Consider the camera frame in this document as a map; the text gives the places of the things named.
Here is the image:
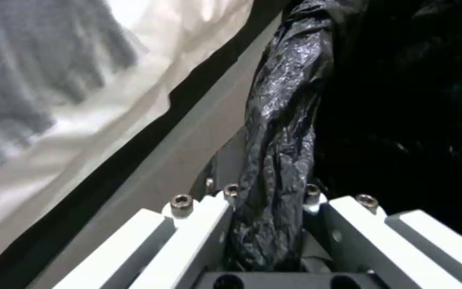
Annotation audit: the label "white fabric sheet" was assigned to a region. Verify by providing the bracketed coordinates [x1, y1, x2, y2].
[0, 0, 256, 241]

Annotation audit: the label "grey fuzzy blanket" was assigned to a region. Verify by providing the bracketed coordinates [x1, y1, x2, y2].
[0, 0, 140, 169]

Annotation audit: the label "grey trash bin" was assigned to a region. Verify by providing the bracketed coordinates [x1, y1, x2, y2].
[26, 8, 289, 289]

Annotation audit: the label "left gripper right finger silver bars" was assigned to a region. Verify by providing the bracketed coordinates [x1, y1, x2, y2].
[302, 183, 462, 289]

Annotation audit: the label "black plastic garbage bag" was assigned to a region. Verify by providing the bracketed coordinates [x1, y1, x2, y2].
[225, 0, 462, 271]

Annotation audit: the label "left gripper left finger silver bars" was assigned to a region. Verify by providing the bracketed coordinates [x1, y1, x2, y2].
[81, 177, 241, 289]

